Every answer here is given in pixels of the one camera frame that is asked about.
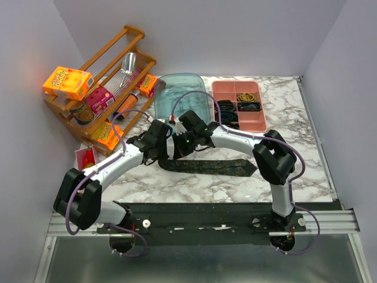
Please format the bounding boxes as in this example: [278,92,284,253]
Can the wooden tiered rack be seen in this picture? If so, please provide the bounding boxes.
[44,25,156,156]

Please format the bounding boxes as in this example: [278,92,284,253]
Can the rolled black tie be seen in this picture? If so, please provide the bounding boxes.
[217,100,236,111]

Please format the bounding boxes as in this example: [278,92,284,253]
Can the rolled dark gold tie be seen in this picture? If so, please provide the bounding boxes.
[224,123,240,130]

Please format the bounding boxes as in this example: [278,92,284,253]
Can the pink sponge box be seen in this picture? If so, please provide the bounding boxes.
[85,83,115,114]

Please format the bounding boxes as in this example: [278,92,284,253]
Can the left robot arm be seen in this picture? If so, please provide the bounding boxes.
[53,120,172,233]

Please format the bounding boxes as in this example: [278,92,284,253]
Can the small pink bin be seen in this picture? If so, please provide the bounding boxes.
[75,146,98,171]

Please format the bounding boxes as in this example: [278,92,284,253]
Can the orange bottle black cap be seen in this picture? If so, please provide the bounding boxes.
[113,89,140,121]

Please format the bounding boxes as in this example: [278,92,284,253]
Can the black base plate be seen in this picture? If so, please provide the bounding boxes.
[59,202,345,247]

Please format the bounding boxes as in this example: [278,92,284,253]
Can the large orange sponge box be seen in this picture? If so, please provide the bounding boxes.
[42,66,94,101]

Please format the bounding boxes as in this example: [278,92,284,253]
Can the small orange box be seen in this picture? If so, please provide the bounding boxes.
[136,74,158,97]

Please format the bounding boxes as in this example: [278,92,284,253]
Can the dark patterned necktie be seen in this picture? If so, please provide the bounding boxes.
[158,159,257,177]

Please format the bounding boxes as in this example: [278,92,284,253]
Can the pink divided organizer box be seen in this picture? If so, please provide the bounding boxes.
[211,80,267,133]

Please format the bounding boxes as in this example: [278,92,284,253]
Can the dark round can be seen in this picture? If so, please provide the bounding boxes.
[70,100,94,126]

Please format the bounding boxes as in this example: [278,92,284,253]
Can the yellow toy fruit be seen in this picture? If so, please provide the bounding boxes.
[82,163,95,169]

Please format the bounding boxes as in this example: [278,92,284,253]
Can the teal transparent plastic tray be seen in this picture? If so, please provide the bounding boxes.
[154,73,211,124]

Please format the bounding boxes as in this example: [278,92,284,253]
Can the orange box lower shelf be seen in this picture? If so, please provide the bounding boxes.
[92,121,120,150]

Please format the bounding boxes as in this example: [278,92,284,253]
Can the red toy pepper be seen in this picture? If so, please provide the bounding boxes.
[82,149,95,166]

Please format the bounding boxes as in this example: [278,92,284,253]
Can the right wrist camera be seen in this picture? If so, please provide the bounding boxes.
[169,116,187,135]

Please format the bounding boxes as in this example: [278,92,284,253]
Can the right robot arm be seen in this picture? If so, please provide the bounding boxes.
[170,110,298,231]

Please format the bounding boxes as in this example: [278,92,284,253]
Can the rolled teal tie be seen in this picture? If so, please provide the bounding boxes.
[215,110,239,123]

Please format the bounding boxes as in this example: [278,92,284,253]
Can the rolled dark blue tie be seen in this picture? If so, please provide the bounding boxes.
[237,101,262,112]

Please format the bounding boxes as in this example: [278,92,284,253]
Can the aluminium rail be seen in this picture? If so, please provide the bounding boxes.
[47,210,360,237]

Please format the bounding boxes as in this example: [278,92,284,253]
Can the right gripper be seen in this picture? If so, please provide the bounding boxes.
[172,130,199,160]

